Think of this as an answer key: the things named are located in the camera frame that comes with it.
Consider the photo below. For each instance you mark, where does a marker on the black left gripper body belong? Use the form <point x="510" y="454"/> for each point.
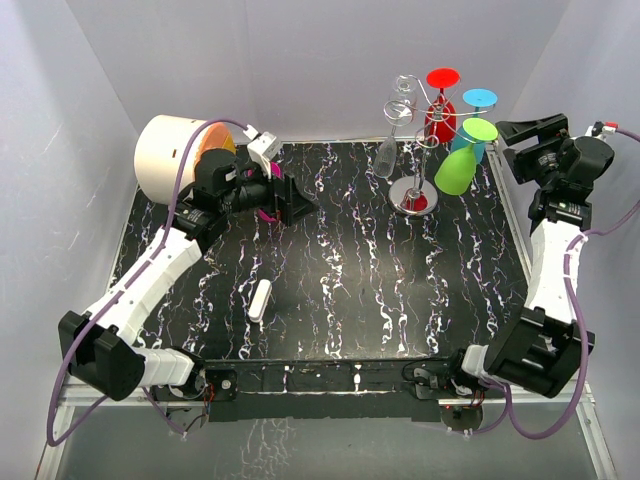
<point x="255" y="193"/>

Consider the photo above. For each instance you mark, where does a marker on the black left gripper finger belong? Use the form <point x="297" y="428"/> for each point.
<point x="277" y="185"/>
<point x="293" y="204"/>

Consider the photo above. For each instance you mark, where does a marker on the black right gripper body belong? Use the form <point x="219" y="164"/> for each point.
<point x="540" y="164"/>

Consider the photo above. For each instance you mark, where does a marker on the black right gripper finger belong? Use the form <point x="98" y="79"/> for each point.
<point x="513" y="145"/>
<point x="545" y="127"/>

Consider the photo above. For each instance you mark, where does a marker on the pink wine glass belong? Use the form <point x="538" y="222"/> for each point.
<point x="276" y="171"/>

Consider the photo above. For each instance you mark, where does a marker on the green wine glass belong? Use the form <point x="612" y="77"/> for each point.
<point x="458" y="169"/>

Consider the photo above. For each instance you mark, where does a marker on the clear champagne flute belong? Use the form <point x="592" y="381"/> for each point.
<point x="399" y="113"/>

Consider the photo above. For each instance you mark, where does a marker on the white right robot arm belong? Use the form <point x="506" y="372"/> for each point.
<point x="542" y="347"/>

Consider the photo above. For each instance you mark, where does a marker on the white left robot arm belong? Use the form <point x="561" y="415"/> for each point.
<point x="98" y="345"/>

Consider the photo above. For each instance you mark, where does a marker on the red wine glass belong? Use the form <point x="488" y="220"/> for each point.
<point x="440" y="120"/>

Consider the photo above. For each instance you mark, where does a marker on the chrome wine glass rack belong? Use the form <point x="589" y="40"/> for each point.
<point x="414" y="195"/>

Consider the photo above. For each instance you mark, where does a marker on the clear wine glass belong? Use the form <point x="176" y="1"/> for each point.
<point x="404" y="92"/>

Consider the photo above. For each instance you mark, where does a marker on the small white bar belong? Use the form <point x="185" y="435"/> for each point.
<point x="260" y="300"/>

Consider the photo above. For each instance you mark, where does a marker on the white orange cylinder drum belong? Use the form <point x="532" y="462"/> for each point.
<point x="159" y="151"/>

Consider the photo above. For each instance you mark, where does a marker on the black front base bar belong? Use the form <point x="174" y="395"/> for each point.
<point x="420" y="389"/>

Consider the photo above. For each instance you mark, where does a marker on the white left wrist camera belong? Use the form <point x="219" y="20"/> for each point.
<point x="264" y="148"/>

